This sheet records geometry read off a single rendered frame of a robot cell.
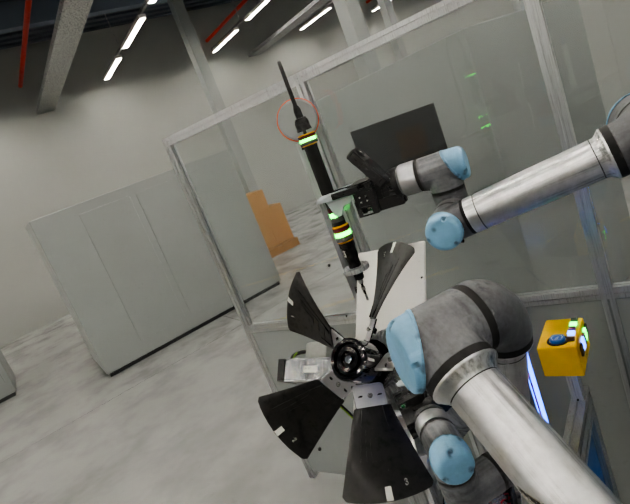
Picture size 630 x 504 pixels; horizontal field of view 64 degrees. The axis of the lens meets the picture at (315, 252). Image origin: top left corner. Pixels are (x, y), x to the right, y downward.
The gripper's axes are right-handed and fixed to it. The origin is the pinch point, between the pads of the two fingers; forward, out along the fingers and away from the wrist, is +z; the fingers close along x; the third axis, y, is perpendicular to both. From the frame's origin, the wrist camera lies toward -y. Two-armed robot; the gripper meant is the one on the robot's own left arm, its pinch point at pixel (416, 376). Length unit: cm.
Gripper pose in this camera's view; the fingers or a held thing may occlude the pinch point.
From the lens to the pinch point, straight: 130.2
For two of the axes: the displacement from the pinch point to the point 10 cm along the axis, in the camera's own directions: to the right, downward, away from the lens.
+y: -8.9, 4.6, 0.4
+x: 4.5, 8.7, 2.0
